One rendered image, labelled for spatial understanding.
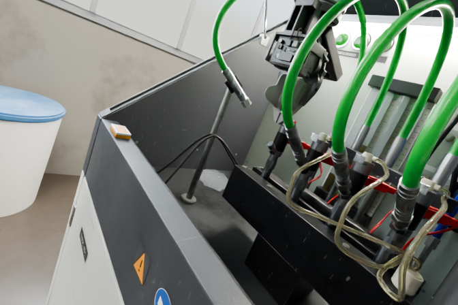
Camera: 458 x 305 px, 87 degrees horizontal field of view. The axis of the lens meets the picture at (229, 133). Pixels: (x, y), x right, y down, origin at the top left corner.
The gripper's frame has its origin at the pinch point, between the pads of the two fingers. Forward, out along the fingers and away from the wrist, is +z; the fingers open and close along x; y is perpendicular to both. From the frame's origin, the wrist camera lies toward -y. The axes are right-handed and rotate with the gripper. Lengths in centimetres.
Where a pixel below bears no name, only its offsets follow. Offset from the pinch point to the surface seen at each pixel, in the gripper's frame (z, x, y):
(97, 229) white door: 33.7, -13.2, 22.6
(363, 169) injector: 2.1, 16.7, -1.8
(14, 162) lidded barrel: 76, -120, 33
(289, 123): -0.3, 8.5, 9.3
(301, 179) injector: 8.9, 8.1, -2.2
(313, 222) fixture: 13.1, 14.5, 0.6
